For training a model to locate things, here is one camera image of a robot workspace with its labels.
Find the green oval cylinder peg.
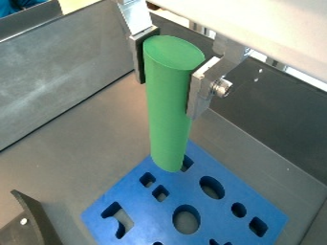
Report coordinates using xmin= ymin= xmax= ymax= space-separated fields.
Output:
xmin=143 ymin=35 xmax=204 ymax=172

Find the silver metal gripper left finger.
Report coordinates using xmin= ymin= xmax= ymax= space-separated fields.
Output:
xmin=115 ymin=0 xmax=160 ymax=84

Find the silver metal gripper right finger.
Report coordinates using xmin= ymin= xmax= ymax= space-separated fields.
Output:
xmin=187 ymin=35 xmax=249 ymax=120

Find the black curved bracket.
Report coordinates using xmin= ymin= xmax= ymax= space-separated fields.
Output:
xmin=0 ymin=189 xmax=64 ymax=245

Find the grey metal back panel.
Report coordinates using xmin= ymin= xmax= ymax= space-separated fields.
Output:
xmin=149 ymin=12 xmax=327 ymax=186

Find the grey metal side panel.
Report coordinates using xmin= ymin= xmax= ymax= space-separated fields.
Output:
xmin=0 ymin=0 xmax=133 ymax=150

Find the blue shape sorting board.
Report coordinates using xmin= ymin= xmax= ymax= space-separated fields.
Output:
xmin=80 ymin=143 xmax=287 ymax=245

